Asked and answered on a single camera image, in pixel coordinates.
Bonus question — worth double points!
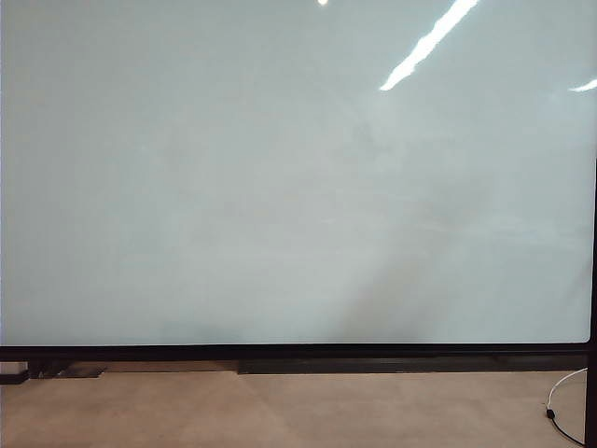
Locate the black whiteboard stand leg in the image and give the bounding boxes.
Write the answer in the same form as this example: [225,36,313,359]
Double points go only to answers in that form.
[581,354,597,448]

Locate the black whiteboard pen tray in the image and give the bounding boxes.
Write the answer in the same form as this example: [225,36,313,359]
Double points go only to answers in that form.
[236,357,590,376]

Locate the white glass whiteboard black frame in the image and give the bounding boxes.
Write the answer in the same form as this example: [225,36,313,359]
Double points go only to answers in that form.
[0,0,597,363]

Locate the black cable with plug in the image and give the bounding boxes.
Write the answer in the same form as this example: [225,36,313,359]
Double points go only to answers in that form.
[542,407,587,447]

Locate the white cable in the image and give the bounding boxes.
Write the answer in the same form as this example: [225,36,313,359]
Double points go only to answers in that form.
[547,367,590,411]

